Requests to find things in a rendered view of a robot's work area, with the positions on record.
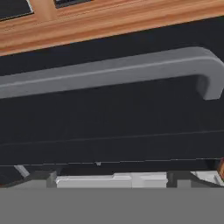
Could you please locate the black fridge door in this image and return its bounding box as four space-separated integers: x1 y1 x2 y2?
0 16 224 176

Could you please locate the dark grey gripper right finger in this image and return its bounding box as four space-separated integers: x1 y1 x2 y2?
166 170 217 189

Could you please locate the wooden cupboard frame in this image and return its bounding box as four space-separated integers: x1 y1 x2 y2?
0 0 224 57

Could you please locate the dark cupboard door panel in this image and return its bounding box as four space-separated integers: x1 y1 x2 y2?
0 0 35 22
53 0 92 10

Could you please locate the grey fridge door handle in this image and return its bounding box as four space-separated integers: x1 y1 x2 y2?
0 45 224 102

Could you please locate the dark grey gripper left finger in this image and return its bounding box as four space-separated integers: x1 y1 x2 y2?
6 170 58 189

